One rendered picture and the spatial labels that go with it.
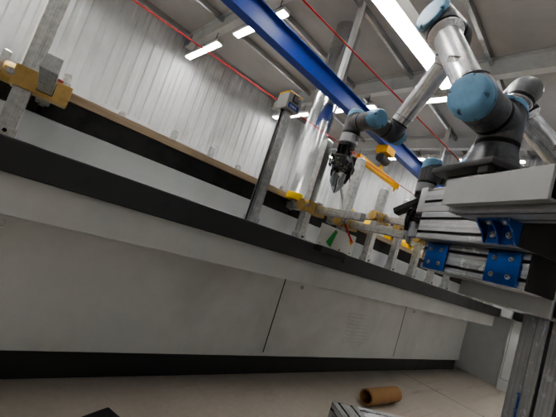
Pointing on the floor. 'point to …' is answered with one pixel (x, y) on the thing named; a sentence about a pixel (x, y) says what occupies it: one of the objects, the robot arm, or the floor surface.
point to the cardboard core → (380, 395)
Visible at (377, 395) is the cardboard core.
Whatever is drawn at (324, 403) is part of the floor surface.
